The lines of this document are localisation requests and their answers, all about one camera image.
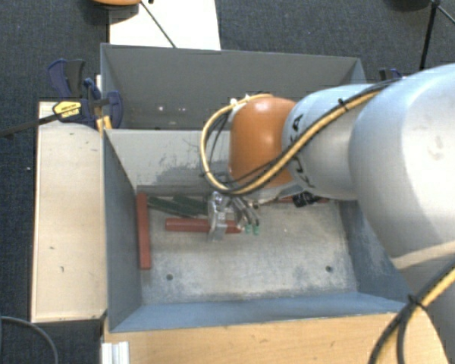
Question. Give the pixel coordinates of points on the dark green flat block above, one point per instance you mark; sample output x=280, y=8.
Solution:
x=167, y=206
x=191, y=200

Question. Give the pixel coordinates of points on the grey metal bin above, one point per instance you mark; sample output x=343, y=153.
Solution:
x=250, y=264

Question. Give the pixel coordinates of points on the pale wood board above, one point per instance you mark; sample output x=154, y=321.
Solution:
x=68, y=222

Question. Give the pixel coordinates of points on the black cylinder on white bracket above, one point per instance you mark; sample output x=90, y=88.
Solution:
x=305, y=199

